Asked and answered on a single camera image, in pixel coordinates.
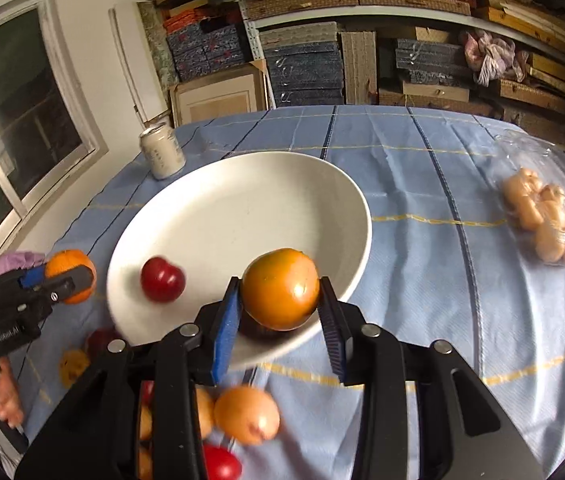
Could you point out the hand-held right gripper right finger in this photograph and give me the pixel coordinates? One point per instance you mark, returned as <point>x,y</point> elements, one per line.
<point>335,342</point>

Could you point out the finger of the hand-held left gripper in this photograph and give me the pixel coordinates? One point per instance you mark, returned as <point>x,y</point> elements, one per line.
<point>62,287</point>
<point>35,276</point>

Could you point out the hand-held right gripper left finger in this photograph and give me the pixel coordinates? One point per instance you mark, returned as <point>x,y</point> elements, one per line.
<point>225,332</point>

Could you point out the orange mandarin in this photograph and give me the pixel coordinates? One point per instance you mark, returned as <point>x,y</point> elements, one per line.
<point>70,260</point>

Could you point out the dark purple mangosteen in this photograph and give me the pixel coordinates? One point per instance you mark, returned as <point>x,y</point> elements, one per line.
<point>100,340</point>

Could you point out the orange green persimmon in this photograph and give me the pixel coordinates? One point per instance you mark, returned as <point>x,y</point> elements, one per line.
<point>280,289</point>

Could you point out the small green orange tangerine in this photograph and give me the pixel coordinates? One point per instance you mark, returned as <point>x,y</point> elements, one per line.
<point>73,366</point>

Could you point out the dark red plum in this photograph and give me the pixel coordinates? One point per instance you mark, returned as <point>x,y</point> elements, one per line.
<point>162,280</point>

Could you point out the pale orange peach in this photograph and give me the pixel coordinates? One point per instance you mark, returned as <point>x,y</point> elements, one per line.
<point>205,412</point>
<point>246,415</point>

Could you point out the light orange tangerine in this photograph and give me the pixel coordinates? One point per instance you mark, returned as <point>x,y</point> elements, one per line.
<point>145,422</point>

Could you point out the white shallow bowl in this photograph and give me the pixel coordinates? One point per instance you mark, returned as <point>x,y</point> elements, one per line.
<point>242,210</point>

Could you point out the red cherry tomato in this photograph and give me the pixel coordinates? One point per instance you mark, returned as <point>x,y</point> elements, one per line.
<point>221,462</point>

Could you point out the purple cloth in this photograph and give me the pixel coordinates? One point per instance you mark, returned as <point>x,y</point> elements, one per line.
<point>10,262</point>

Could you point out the white framed window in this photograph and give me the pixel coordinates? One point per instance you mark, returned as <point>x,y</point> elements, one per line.
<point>12,110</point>

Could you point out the white drink can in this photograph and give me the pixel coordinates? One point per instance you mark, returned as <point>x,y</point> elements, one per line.
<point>162,152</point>

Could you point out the white leaning board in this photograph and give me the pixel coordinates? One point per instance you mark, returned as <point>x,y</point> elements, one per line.
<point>125,60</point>

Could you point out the clear bag of pale apricots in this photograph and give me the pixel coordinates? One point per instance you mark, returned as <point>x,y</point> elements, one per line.
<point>532,205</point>

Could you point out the mottled grey green board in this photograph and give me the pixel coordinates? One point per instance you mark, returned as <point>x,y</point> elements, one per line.
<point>155,45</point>

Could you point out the stack of dark blue boxes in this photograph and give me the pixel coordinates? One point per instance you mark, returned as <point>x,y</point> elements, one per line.
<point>305,72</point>

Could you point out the stack of blue red boxes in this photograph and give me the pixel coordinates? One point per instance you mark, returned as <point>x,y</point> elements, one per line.
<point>205,50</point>

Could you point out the stack of grey boxes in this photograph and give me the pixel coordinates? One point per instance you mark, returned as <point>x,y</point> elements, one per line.
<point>430,60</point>

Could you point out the stack of brown wooden boxes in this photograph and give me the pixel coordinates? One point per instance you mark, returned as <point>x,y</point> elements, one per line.
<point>537,92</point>

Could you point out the pink plastic bag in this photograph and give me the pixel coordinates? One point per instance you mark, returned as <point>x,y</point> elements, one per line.
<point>487,52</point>

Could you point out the white metal shelf rack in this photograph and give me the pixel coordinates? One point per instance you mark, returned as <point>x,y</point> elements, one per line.
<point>362,11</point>

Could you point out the stack of yellow wooden boxes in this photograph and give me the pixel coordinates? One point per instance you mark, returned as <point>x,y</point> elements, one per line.
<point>527,20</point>

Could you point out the wooden picture frame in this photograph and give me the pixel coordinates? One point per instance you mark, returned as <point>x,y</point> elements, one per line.
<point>217,97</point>

